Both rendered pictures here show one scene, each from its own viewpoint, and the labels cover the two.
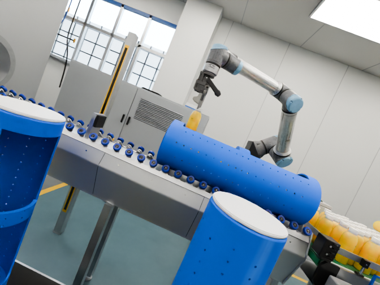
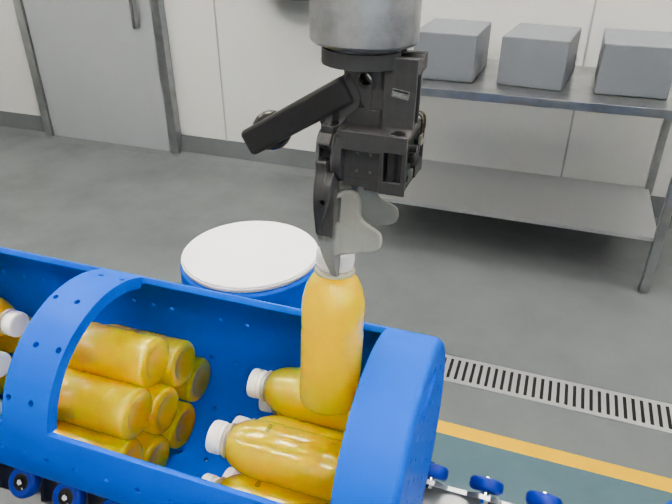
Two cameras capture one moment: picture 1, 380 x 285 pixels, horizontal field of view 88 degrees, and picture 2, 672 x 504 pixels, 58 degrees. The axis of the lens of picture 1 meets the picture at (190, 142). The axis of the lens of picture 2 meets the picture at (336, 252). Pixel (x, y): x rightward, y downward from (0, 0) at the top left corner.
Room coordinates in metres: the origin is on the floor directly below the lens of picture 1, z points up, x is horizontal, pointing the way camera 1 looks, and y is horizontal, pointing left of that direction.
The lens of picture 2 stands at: (1.69, 0.18, 1.65)
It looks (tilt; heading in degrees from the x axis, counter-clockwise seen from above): 30 degrees down; 196
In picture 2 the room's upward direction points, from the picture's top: straight up
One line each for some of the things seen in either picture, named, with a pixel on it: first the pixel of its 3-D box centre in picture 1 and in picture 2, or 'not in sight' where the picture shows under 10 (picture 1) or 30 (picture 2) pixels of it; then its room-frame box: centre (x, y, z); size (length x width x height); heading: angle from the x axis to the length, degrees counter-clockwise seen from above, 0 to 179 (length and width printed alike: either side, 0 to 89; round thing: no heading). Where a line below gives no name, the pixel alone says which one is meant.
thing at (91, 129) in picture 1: (96, 125); not in sight; (1.21, 0.57, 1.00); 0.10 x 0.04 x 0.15; 177
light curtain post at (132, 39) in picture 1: (94, 137); not in sight; (1.55, 0.71, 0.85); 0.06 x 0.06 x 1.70; 87
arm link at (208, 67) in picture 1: (210, 70); (366, 18); (1.17, 0.05, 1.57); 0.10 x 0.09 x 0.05; 177
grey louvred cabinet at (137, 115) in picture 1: (126, 134); not in sight; (3.05, 0.95, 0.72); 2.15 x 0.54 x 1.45; 86
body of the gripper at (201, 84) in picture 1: (203, 83); (369, 118); (1.18, 0.06, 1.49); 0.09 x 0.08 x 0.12; 87
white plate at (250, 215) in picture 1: (248, 211); (250, 253); (0.70, -0.29, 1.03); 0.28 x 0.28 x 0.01
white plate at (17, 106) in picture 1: (28, 108); not in sight; (0.83, 0.69, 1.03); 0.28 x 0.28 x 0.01
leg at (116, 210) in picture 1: (103, 237); not in sight; (1.26, 0.28, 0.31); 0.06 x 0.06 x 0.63; 87
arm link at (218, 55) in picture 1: (216, 56); not in sight; (1.18, 0.05, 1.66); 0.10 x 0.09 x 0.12; 117
